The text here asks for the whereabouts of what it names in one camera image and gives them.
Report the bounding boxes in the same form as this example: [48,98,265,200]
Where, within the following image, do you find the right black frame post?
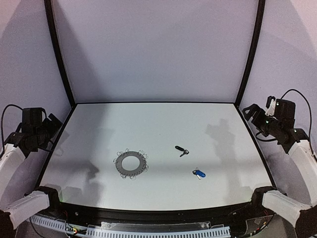
[234,0,266,108]

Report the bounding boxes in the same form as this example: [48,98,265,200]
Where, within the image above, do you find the black frame post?
[234,0,266,108]
[44,0,76,108]

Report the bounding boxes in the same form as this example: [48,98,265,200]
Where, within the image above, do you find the key with black tag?
[175,145,189,157]

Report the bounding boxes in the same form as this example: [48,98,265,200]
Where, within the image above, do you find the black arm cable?
[0,104,24,159]
[281,89,312,136]

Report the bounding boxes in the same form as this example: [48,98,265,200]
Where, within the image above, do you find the left black frame post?
[44,0,76,108]

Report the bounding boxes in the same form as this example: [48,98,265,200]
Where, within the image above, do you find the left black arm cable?
[0,104,24,159]

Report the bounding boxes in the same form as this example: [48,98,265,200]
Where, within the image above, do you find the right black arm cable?
[281,89,312,136]

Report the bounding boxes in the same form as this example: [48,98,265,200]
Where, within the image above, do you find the metal ring plate with keyrings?
[113,149,149,180]

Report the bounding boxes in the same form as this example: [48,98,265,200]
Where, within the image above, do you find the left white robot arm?
[0,108,62,233]

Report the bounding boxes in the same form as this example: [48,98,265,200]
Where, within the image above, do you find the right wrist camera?
[265,96,276,117]

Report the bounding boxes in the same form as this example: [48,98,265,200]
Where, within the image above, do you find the black front frame rail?
[61,202,256,225]

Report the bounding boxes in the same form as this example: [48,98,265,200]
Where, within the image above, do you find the key with blue tag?
[192,168,206,180]

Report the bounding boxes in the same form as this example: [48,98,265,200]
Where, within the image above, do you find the white slotted cable duct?
[29,215,231,238]

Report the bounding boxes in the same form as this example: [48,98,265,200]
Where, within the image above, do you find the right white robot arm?
[242,97,317,238]

